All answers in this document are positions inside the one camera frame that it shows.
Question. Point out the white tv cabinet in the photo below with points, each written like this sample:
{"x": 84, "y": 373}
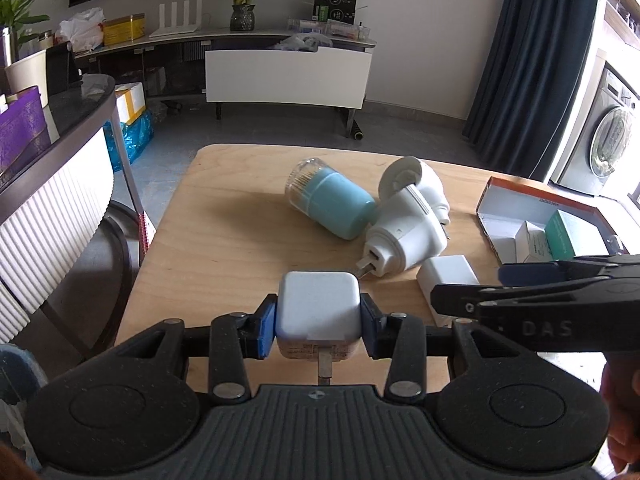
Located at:
{"x": 241, "y": 67}

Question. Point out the teal medicine box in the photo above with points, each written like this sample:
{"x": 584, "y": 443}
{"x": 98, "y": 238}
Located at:
{"x": 573, "y": 233}

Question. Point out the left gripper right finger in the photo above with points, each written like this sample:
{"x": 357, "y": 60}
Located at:
{"x": 400, "y": 338}

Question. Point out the yellow box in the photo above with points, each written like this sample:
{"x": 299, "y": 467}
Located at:
{"x": 125, "y": 29}

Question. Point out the white yellow carton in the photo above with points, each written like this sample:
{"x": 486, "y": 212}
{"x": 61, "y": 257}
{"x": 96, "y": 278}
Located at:
{"x": 130, "y": 102}

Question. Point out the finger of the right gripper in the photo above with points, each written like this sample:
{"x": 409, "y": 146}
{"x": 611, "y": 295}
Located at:
{"x": 480, "y": 299}
{"x": 559, "y": 271}

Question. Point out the white router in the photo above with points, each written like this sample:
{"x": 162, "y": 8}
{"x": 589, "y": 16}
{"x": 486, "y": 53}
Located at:
{"x": 169, "y": 24}

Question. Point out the black display box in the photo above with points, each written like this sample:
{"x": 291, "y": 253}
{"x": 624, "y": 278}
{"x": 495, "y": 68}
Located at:
{"x": 336, "y": 10}

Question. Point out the white plastic bag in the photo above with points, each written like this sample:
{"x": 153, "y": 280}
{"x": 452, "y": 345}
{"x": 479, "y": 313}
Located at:
{"x": 84, "y": 30}

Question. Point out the dark blue curtain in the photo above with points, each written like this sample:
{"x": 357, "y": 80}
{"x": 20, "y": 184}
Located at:
{"x": 529, "y": 84}

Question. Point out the orange shallow box tray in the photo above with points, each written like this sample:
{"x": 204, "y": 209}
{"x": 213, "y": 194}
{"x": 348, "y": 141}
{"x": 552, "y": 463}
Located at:
{"x": 505, "y": 205}

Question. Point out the silver washing machine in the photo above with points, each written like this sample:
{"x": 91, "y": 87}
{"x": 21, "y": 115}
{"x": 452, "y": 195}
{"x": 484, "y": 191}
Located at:
{"x": 600, "y": 155}

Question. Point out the white paper cup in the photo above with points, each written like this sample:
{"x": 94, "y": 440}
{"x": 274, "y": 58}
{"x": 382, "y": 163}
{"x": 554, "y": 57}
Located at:
{"x": 30, "y": 72}

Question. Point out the black rolled mat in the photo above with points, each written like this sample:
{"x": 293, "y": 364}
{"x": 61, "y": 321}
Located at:
{"x": 356, "y": 132}

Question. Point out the white plug device front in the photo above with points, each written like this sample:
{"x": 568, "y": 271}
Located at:
{"x": 405, "y": 233}

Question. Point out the purple box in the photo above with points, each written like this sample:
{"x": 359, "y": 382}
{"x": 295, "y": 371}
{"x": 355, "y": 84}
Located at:
{"x": 24, "y": 132}

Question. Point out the white square charger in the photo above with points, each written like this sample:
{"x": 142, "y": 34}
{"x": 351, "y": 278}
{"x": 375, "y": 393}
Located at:
{"x": 318, "y": 318}

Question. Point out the small white box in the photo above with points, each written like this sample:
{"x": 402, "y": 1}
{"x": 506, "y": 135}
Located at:
{"x": 531, "y": 244}

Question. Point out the right hand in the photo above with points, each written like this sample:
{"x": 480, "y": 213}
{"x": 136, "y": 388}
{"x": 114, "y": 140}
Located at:
{"x": 623, "y": 432}

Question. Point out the white plug device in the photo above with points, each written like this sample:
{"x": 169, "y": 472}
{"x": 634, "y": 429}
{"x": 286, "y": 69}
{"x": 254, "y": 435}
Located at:
{"x": 405, "y": 233}
{"x": 410, "y": 170}

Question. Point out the blue toothpick holder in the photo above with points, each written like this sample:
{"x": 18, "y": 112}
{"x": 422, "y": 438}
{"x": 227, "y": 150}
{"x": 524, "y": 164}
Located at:
{"x": 329, "y": 198}

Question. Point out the blue plastic bag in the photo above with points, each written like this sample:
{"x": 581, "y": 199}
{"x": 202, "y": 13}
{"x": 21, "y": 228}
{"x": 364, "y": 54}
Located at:
{"x": 137, "y": 137}

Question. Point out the left green plant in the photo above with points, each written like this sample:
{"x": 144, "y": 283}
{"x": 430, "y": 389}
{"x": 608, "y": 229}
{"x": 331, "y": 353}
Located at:
{"x": 16, "y": 15}

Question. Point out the wall shelf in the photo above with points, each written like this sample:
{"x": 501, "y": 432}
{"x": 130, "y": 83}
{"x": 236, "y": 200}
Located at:
{"x": 623, "y": 18}

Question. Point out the round side table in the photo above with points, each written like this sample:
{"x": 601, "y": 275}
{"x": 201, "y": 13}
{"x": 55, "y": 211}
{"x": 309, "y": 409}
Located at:
{"x": 52, "y": 207}

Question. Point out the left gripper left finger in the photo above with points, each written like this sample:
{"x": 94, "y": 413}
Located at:
{"x": 234, "y": 338}

